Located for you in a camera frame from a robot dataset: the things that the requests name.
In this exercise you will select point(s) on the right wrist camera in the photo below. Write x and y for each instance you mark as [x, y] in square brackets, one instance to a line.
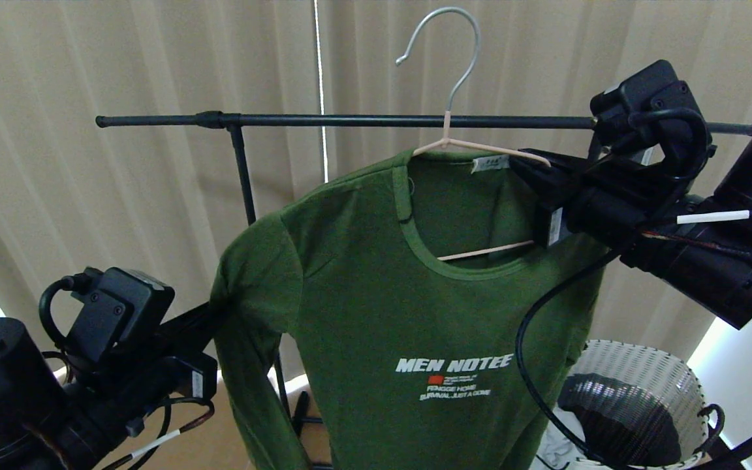
[643, 98]

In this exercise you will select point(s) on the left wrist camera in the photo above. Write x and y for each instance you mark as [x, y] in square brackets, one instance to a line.
[121, 307]

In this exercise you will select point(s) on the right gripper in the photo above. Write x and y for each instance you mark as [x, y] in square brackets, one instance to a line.
[696, 248]

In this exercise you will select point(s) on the pink clothes hanger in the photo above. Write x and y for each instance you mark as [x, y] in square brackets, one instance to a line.
[446, 127]

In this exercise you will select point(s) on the green printed t-shirt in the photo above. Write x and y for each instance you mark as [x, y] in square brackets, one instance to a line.
[382, 294]

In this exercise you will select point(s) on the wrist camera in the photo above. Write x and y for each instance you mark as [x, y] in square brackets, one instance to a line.
[643, 98]
[121, 307]

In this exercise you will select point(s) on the white laundry basket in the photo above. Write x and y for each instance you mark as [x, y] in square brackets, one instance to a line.
[643, 365]

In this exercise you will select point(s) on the pale grey shorts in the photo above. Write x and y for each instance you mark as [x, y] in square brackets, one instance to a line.
[552, 450]

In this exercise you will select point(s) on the black clothes rack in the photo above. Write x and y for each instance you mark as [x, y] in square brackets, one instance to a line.
[284, 121]

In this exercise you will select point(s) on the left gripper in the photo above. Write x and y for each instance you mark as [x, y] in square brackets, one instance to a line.
[141, 398]

